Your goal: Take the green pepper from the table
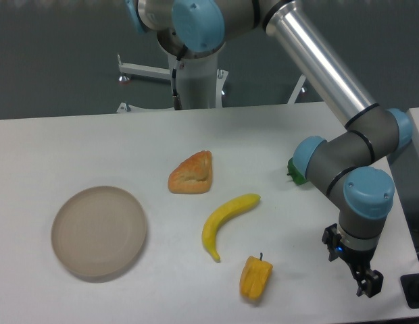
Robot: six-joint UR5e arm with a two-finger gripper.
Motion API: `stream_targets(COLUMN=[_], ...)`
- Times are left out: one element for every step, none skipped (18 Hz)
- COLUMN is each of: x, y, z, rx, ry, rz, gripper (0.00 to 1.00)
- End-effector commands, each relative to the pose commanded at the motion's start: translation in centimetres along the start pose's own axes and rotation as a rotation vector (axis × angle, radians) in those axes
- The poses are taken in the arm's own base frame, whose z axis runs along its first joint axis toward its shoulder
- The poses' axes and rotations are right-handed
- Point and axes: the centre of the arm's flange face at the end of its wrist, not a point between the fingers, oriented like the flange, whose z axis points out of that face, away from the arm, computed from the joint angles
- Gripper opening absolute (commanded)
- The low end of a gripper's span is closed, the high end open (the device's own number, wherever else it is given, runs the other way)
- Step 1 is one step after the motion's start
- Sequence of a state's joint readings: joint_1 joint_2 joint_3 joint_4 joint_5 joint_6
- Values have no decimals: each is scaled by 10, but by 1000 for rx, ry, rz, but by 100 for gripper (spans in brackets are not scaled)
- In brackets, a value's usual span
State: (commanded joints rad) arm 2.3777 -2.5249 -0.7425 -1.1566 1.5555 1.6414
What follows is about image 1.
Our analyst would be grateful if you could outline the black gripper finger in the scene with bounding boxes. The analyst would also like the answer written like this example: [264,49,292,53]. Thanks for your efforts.
[351,268,368,296]
[366,269,384,298]

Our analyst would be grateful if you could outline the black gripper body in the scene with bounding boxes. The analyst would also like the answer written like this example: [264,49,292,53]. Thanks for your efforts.
[322,223,376,277]

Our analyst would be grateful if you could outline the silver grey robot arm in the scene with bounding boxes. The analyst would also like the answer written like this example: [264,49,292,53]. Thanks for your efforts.
[125,1,412,297]

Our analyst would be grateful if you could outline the green pepper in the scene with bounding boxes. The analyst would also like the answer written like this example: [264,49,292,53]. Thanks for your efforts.
[287,158,308,186]

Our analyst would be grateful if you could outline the yellow pepper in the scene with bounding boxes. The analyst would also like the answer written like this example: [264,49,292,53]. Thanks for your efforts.
[239,252,273,301]

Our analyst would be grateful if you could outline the black device at right edge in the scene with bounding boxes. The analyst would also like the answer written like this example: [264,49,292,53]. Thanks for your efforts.
[400,229,419,309]

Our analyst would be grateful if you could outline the yellow banana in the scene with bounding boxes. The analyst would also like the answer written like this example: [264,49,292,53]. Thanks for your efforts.
[201,193,261,263]

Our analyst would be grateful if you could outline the golden pastry bread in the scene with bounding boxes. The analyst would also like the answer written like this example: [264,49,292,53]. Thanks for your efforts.
[168,151,213,194]

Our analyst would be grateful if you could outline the beige round plate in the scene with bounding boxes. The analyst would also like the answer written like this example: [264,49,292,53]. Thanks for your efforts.
[51,186,147,282]

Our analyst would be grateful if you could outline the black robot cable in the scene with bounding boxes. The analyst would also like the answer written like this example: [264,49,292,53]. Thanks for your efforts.
[171,45,189,111]

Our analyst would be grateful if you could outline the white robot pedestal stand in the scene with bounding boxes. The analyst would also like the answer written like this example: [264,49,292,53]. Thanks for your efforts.
[116,30,308,114]

